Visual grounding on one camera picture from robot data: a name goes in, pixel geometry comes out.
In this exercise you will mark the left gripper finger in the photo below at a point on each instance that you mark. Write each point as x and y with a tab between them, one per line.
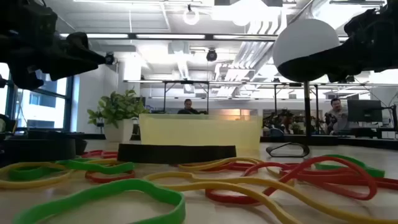
68	72
87	57

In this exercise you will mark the black ceiling spotlight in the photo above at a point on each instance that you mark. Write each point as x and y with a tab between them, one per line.
109	58
211	55

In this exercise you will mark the green rubber band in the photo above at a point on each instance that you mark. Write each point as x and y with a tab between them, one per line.
370	170
178	208
102	168

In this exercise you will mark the dark window frame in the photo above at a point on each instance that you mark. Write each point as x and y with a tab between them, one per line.
69	105

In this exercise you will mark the translucent yellow plastic bin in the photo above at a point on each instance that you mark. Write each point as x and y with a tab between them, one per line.
199	130

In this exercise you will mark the person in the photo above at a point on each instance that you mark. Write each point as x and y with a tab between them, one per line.
188	107
337	115

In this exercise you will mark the yellow rubber band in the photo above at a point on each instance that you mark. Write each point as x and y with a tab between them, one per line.
31	184
217	162
211	186

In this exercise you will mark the background robot arms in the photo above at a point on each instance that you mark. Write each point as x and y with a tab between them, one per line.
280	121

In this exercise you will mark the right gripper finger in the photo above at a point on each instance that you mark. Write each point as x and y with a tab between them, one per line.
351	60

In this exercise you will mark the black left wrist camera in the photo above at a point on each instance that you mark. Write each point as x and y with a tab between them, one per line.
77	40

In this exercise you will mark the black computer monitor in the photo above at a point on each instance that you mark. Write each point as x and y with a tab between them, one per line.
363	110

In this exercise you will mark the white globe lamp black stand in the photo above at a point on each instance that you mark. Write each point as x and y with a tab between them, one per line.
304	37

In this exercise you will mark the black background workstation frame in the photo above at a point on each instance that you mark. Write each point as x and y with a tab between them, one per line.
164	96

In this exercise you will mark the green plant in white pot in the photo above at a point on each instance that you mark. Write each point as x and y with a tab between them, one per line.
118	109

